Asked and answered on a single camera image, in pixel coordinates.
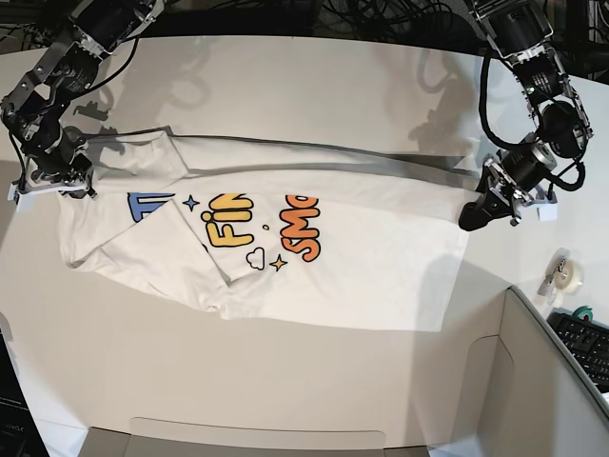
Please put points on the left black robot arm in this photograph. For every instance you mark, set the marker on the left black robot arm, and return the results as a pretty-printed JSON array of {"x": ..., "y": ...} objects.
[{"x": 519, "y": 37}]

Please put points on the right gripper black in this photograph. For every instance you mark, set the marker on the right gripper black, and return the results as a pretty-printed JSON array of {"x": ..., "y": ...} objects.
[{"x": 49, "y": 173}]

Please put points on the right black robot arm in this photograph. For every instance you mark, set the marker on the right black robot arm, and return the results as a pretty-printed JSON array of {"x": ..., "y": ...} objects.
[{"x": 91, "y": 33}]

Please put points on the beige cardboard side panel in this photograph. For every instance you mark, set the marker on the beige cardboard side panel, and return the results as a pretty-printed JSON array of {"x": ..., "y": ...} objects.
[{"x": 524, "y": 394}]

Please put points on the black computer keyboard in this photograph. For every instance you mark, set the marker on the black computer keyboard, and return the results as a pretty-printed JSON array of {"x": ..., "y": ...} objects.
[{"x": 588, "y": 343}]

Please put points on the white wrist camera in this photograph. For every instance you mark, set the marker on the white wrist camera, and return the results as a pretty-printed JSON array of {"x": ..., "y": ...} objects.
[
  {"x": 21, "y": 200},
  {"x": 547, "y": 207}
]

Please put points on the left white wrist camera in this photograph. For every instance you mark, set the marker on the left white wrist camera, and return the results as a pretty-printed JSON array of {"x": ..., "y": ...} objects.
[{"x": 547, "y": 207}]

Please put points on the white t-shirt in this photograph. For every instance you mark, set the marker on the white t-shirt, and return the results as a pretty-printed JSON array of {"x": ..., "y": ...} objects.
[{"x": 256, "y": 229}]

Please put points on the white tape dispenser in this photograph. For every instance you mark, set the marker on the white tape dispenser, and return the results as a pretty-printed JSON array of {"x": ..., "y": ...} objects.
[{"x": 563, "y": 276}]

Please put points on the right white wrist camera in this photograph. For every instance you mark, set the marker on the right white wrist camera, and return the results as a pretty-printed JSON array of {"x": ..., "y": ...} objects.
[{"x": 21, "y": 200}]

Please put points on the green tape roll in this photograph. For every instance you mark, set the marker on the green tape roll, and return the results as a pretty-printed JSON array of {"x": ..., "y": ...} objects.
[{"x": 584, "y": 313}]

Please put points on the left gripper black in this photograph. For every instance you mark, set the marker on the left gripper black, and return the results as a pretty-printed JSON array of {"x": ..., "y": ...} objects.
[{"x": 508, "y": 185}]

